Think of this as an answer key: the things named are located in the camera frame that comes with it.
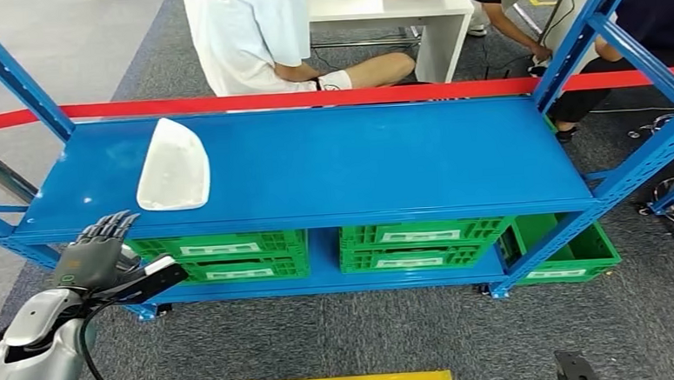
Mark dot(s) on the green plastic crate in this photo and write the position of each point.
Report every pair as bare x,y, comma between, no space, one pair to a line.
420,233
410,260
560,272
219,247
243,268

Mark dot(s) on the red barrier belt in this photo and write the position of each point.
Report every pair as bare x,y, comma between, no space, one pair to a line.
309,99

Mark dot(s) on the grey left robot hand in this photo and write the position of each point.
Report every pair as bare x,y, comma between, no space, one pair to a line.
90,265

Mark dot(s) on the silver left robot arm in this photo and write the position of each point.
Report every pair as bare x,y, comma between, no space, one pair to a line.
34,354

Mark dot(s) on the white desk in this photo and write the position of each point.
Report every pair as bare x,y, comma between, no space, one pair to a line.
397,9

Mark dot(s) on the white plastic shell part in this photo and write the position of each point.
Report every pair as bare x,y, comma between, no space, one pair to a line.
174,168

